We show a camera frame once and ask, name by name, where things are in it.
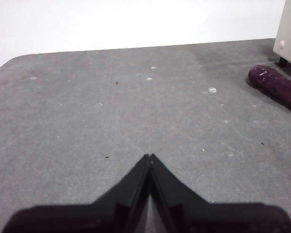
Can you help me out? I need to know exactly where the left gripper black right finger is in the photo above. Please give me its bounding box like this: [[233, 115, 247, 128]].
[[149, 152, 291, 233]]

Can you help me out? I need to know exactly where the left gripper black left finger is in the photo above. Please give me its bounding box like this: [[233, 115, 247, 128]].
[[1, 153, 151, 233]]

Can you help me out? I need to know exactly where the cream toaster oven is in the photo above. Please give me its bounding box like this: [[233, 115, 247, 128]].
[[273, 0, 291, 68]]

